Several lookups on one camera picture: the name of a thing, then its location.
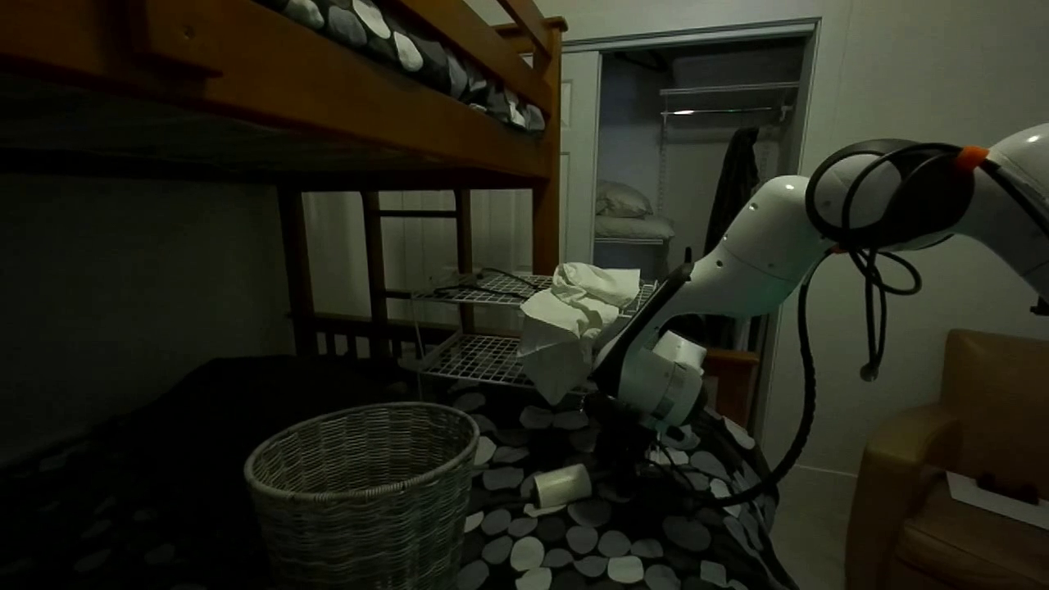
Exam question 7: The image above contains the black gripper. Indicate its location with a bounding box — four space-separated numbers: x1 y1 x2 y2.
583 385 666 509

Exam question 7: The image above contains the white lint roller teal handle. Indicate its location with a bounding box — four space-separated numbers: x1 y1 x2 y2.
522 461 598 520

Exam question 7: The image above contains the woven wicker basket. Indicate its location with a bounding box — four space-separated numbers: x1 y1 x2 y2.
242 399 485 590

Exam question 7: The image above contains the grey dotted black bedspread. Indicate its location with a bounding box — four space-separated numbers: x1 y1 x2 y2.
0 350 802 590

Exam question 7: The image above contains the white crumpled cloth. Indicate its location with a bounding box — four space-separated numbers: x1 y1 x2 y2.
511 258 650 410

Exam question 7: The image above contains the white pillow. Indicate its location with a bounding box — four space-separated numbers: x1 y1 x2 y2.
592 178 659 222

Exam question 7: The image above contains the dark hanging garment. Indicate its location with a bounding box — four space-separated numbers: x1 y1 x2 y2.
700 123 765 255

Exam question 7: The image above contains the brown leather armchair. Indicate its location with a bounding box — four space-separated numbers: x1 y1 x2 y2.
841 323 1049 590

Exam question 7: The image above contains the white paper sheet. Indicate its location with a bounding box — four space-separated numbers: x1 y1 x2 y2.
941 467 1049 534

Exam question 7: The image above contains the dotted bunk mattress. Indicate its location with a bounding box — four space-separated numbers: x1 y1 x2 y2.
258 0 552 136

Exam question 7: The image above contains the white wire shelf rack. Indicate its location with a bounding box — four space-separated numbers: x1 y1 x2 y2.
397 266 663 393

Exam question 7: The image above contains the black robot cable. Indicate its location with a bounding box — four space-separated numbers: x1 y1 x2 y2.
651 136 1049 509

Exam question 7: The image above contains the closet wire shelf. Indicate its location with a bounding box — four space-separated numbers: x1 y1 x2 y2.
651 78 802 123

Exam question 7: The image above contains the wooden bunk bed frame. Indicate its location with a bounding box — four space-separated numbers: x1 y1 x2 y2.
0 0 767 432

